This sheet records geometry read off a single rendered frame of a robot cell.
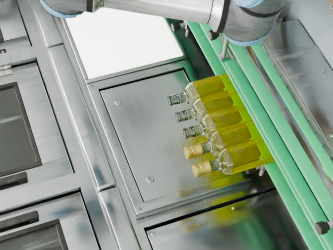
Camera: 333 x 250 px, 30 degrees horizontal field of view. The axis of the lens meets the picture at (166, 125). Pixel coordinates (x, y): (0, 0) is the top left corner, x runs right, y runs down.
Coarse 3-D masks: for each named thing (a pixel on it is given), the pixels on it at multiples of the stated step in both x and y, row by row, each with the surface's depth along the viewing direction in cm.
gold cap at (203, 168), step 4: (196, 164) 159; (200, 164) 158; (204, 164) 158; (208, 164) 158; (192, 168) 159; (196, 168) 157; (200, 168) 158; (204, 168) 158; (208, 168) 158; (196, 172) 157; (200, 172) 158; (204, 172) 158; (208, 172) 158; (212, 172) 159; (196, 176) 158; (200, 176) 158
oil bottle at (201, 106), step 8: (208, 96) 170; (216, 96) 170; (224, 96) 170; (232, 96) 170; (200, 104) 168; (208, 104) 168; (216, 104) 168; (224, 104) 169; (232, 104) 169; (240, 104) 170; (200, 112) 167; (208, 112) 167; (200, 120) 169
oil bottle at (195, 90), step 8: (200, 80) 173; (208, 80) 173; (216, 80) 173; (224, 80) 173; (192, 88) 171; (200, 88) 171; (208, 88) 171; (216, 88) 171; (224, 88) 172; (232, 88) 173; (192, 96) 170; (200, 96) 170; (192, 104) 172
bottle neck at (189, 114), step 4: (176, 112) 168; (180, 112) 168; (184, 112) 168; (188, 112) 168; (192, 112) 168; (176, 116) 170; (180, 116) 167; (184, 116) 168; (188, 116) 168; (192, 116) 168; (176, 120) 169; (180, 120) 168; (184, 120) 168
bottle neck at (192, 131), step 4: (200, 124) 166; (184, 128) 165; (188, 128) 165; (192, 128) 165; (196, 128) 165; (200, 128) 165; (184, 132) 166; (188, 132) 164; (192, 132) 164; (196, 132) 165; (200, 132) 165; (184, 136) 166; (188, 136) 164; (192, 136) 165
